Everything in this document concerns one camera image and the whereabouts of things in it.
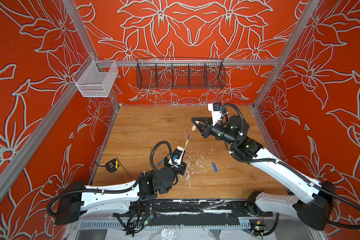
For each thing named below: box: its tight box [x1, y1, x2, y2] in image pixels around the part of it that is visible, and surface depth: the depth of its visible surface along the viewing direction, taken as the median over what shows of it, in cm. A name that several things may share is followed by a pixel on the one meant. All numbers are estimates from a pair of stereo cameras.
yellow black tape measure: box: [105, 158, 120, 173], surface depth 87 cm
